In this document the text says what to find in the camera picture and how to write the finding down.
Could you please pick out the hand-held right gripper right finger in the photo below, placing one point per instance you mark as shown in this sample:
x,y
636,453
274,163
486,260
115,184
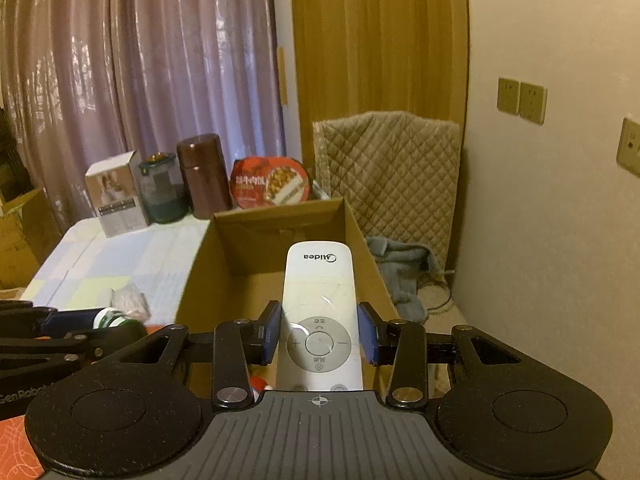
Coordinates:
x,y
367,332

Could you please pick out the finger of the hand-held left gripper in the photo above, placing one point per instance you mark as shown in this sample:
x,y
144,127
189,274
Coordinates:
x,y
70,321
120,337

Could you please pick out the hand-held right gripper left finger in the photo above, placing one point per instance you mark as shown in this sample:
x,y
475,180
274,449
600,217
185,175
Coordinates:
x,y
270,332

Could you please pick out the green white small bottle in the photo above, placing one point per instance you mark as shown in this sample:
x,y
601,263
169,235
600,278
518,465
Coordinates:
x,y
114,319

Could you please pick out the white remote with round pad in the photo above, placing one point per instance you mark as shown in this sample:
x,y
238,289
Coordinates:
x,y
320,285

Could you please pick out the cardboard box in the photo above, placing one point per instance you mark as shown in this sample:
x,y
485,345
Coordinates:
x,y
240,245

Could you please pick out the clear plastic bag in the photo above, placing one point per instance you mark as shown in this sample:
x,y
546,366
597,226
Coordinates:
x,y
131,300

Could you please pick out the small red white item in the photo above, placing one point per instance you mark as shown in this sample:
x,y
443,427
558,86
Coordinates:
x,y
260,385

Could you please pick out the grey cloth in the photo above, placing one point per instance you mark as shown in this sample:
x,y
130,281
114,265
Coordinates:
x,y
400,270

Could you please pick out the pastel checkered tablecloth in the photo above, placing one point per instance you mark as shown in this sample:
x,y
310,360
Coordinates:
x,y
110,260

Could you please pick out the brown cardboard carton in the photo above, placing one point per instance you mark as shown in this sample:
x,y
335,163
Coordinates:
x,y
25,240

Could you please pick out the white box with photo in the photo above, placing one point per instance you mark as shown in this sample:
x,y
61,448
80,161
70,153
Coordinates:
x,y
117,195

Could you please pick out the green glass jar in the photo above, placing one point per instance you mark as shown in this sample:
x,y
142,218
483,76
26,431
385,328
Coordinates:
x,y
162,195

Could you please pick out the red instant noodle bowl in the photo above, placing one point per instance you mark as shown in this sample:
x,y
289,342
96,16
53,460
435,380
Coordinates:
x,y
270,182

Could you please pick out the beige quilted chair cover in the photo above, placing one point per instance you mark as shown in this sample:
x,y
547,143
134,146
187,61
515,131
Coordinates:
x,y
390,175

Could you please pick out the brown cylindrical canister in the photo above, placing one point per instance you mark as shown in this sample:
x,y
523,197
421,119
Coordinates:
x,y
202,175

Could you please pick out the purple curtain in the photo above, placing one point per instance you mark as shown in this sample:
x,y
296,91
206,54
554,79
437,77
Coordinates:
x,y
150,60

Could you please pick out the beige wall socket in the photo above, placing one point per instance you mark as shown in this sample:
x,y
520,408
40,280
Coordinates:
x,y
630,147
532,103
508,96

